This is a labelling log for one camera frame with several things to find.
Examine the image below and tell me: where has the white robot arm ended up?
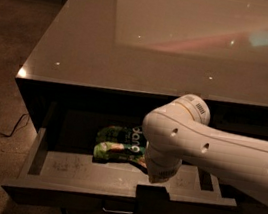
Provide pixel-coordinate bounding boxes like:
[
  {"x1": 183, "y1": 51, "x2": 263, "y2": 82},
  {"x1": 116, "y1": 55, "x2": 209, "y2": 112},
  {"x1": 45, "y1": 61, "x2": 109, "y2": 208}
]
[{"x1": 142, "y1": 94, "x2": 268, "y2": 206}]

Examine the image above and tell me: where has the green snack bag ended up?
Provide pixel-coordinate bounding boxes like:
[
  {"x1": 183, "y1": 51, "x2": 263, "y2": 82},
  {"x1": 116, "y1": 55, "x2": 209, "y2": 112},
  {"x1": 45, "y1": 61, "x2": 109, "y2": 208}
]
[{"x1": 92, "y1": 125, "x2": 147, "y2": 173}]

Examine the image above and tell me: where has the dark drawer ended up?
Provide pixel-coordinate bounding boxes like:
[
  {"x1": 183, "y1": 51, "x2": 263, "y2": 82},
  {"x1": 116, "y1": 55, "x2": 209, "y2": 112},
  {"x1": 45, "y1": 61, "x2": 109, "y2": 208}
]
[{"x1": 2, "y1": 102, "x2": 236, "y2": 214}]

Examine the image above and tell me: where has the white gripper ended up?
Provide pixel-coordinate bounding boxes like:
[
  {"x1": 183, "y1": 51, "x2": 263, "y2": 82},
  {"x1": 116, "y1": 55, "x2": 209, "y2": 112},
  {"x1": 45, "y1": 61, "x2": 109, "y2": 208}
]
[{"x1": 144, "y1": 144, "x2": 182, "y2": 184}]

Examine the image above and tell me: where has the dark glossy drawer cabinet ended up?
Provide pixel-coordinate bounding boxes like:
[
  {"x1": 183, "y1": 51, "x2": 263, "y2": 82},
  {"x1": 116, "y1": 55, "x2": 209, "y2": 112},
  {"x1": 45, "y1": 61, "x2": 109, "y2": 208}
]
[{"x1": 1, "y1": 0, "x2": 268, "y2": 202}]

